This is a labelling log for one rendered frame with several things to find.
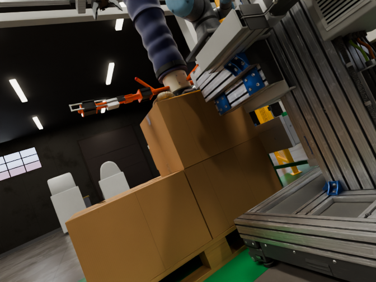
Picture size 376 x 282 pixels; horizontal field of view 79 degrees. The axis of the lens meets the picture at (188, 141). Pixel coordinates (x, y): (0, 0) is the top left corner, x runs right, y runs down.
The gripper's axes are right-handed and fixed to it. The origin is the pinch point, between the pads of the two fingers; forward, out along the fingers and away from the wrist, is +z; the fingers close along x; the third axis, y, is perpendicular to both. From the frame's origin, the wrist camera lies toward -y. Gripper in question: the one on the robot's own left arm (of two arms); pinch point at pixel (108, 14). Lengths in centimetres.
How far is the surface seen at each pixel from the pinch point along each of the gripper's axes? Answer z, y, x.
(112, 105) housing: 39.7, 18.6, 18.5
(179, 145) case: 77, 10, -8
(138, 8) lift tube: -19.4, 29.2, -19.6
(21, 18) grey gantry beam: -167, 178, 108
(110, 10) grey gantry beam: -171, 223, -3
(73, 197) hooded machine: 58, 558, 294
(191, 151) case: 83, 12, -13
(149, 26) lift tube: -5.0, 29.1, -21.7
